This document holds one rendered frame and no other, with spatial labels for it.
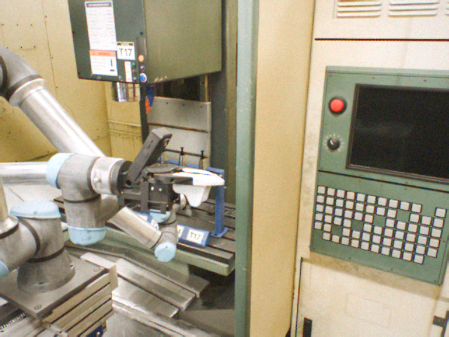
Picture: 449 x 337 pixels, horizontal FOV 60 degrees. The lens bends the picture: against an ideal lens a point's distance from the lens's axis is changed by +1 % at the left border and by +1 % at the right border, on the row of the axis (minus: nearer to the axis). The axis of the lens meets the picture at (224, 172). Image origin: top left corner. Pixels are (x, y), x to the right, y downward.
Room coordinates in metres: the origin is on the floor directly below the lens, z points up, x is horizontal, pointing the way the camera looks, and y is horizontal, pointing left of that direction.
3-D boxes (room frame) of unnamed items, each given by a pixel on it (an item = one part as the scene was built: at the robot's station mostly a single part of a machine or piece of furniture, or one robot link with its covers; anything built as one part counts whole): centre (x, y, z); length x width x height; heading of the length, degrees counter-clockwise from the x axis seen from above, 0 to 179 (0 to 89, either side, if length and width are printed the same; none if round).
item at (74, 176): (0.75, 0.30, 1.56); 0.11 x 0.08 x 0.09; 73
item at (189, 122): (2.46, 0.30, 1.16); 0.48 x 0.05 x 0.51; 61
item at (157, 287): (1.62, 0.54, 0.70); 0.90 x 0.30 x 0.16; 61
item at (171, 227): (1.38, 0.23, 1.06); 0.11 x 0.08 x 0.11; 4
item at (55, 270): (0.95, 0.51, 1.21); 0.15 x 0.15 x 0.10
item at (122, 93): (2.07, 0.52, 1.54); 0.16 x 0.16 x 0.12
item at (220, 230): (1.67, 0.03, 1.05); 0.10 x 0.05 x 0.30; 151
